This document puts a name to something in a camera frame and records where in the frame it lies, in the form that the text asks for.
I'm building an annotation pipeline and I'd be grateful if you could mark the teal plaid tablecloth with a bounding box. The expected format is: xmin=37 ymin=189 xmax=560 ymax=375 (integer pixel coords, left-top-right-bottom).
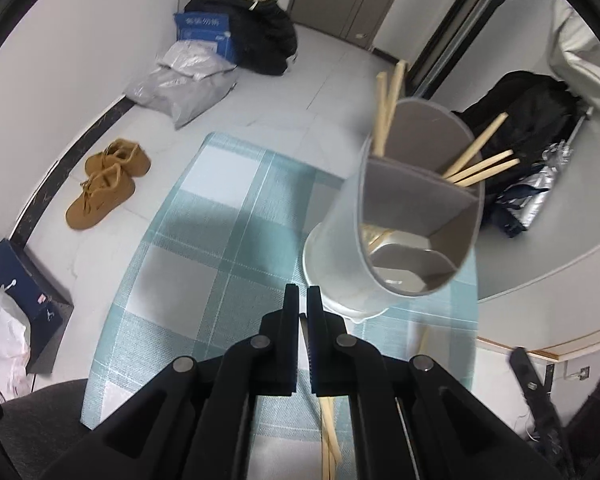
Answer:
xmin=80 ymin=132 xmax=481 ymax=480

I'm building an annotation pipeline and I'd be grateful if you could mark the silver folded umbrella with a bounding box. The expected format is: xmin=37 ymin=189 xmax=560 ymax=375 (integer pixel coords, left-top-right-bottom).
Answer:
xmin=490 ymin=142 xmax=576 ymax=238

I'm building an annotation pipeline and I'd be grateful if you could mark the black metal stand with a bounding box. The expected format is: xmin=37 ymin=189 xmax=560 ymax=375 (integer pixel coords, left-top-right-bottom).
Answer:
xmin=410 ymin=0 xmax=526 ymax=101

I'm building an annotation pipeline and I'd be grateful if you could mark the grey chair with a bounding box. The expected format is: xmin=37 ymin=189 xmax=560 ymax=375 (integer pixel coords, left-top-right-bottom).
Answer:
xmin=0 ymin=379 xmax=98 ymax=480

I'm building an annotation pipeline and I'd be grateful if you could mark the blue cardboard box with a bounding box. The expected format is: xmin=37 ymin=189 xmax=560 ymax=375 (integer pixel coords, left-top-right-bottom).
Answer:
xmin=174 ymin=11 xmax=238 ymax=66

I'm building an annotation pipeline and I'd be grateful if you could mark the navy cardboard box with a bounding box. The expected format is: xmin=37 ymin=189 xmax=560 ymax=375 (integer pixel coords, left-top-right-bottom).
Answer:
xmin=0 ymin=239 xmax=75 ymax=376

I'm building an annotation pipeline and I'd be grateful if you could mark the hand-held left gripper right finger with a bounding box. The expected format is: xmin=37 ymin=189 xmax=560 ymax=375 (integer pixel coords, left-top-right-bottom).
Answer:
xmin=307 ymin=285 xmax=566 ymax=480

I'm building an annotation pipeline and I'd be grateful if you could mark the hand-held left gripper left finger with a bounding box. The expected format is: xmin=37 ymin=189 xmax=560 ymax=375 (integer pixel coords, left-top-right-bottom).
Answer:
xmin=40 ymin=284 xmax=301 ymax=480

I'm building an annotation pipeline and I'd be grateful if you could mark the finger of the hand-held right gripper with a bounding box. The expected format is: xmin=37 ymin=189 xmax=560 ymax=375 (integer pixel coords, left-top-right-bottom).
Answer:
xmin=509 ymin=346 xmax=563 ymax=443

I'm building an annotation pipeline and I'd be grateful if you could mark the white cabinet with wood trim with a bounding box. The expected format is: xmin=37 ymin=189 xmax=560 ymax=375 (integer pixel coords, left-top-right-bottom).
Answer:
xmin=475 ymin=232 xmax=600 ymax=363

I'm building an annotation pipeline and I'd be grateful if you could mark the black clothing pile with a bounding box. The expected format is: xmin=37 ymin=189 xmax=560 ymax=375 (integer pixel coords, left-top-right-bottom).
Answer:
xmin=184 ymin=0 xmax=299 ymax=77

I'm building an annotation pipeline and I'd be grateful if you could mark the grey white utensil holder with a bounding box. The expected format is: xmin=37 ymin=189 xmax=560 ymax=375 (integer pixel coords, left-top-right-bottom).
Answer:
xmin=302 ymin=99 xmax=486 ymax=325

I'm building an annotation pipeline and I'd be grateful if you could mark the tan suede shoe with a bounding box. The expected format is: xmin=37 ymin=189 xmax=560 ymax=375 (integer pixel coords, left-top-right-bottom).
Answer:
xmin=85 ymin=139 xmax=152 ymax=181
xmin=65 ymin=162 xmax=137 ymax=231

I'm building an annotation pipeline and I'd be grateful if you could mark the grey plastic mailer bag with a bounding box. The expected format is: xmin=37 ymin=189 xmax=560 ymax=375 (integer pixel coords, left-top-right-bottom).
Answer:
xmin=124 ymin=62 xmax=241 ymax=130

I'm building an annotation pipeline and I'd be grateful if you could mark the white plastic mailer bag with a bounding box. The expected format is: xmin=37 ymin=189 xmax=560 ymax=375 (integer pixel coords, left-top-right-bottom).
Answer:
xmin=157 ymin=40 xmax=231 ymax=81

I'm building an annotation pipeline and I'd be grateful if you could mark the white hanging cloth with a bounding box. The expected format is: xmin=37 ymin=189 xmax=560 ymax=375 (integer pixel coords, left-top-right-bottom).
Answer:
xmin=550 ymin=0 xmax=600 ymax=111

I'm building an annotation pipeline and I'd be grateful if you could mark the black hanging coat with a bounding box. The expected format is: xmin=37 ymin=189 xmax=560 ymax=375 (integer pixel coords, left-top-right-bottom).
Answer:
xmin=452 ymin=71 xmax=581 ymax=211

